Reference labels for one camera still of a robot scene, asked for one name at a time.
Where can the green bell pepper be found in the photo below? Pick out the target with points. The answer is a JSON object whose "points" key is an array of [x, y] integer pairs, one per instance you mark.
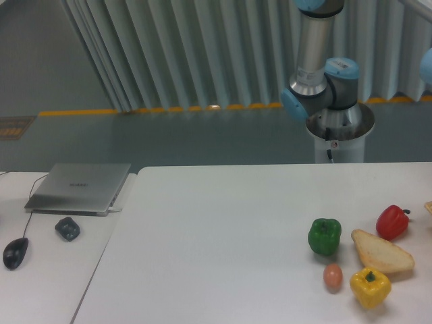
{"points": [[324, 236]]}

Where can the small black plastic gadget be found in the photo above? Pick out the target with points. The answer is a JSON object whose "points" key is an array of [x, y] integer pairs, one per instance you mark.
{"points": [[68, 229]]}

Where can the triangular toasted bread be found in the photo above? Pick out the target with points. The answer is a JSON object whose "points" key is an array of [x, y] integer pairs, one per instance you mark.
{"points": [[381, 254]]}

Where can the brown egg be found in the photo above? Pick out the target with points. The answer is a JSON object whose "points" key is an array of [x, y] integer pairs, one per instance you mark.
{"points": [[333, 276]]}

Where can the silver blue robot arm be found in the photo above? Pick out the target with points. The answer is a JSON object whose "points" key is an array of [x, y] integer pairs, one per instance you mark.
{"points": [[312, 60]]}

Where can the yellow bell pepper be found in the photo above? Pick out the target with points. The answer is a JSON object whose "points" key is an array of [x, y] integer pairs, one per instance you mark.
{"points": [[370, 287]]}

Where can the woven basket edge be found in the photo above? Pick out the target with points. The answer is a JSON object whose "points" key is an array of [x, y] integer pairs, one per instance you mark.
{"points": [[428, 207]]}

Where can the white folding curtain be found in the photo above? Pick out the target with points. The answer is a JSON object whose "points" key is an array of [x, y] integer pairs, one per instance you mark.
{"points": [[166, 55]]}

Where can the black computer mouse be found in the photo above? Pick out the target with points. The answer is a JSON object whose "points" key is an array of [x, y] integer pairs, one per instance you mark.
{"points": [[14, 253]]}

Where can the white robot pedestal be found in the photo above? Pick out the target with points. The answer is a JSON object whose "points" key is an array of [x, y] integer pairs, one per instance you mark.
{"points": [[340, 136]]}

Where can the silver closed laptop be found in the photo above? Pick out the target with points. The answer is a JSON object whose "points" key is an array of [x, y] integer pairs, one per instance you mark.
{"points": [[88, 189]]}

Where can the red bell pepper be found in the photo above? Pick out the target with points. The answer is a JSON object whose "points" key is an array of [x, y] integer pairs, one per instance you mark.
{"points": [[392, 222]]}

